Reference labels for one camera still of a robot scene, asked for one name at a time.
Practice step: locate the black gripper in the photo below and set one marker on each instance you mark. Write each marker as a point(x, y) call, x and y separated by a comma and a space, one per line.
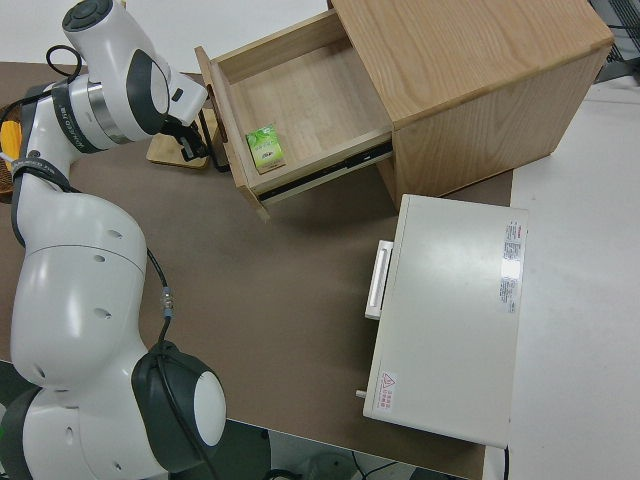
point(181, 131)

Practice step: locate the light wooden drawer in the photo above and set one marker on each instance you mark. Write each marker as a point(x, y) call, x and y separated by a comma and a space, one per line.
point(310, 90)

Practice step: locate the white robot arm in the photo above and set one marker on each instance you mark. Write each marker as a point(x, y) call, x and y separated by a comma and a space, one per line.
point(75, 300)

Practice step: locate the wooden block stand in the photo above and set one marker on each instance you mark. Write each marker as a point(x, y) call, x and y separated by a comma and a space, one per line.
point(165, 152)

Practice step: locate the green tea packet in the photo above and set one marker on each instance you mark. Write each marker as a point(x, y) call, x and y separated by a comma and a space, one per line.
point(265, 147)

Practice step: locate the yellow corn cob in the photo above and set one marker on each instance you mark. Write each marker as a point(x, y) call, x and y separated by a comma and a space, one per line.
point(10, 140)

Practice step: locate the brown wicker basket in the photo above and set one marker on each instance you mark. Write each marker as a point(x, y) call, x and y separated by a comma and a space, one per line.
point(4, 180)

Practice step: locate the wooden cabinet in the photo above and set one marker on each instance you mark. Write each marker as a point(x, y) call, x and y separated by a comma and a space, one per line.
point(475, 60)

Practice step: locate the white toaster oven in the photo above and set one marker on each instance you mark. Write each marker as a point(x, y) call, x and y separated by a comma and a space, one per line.
point(450, 325)

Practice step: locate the black background equipment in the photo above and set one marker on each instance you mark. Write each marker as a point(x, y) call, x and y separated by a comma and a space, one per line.
point(625, 60)

